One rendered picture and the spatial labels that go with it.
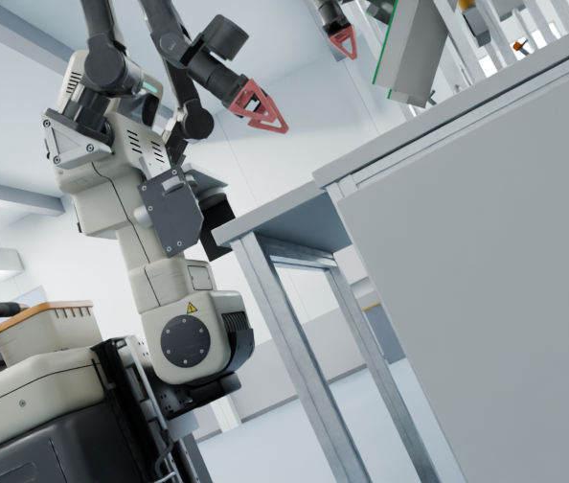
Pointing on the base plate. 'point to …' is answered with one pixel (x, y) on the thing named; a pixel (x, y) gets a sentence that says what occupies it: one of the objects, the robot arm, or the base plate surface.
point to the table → (292, 220)
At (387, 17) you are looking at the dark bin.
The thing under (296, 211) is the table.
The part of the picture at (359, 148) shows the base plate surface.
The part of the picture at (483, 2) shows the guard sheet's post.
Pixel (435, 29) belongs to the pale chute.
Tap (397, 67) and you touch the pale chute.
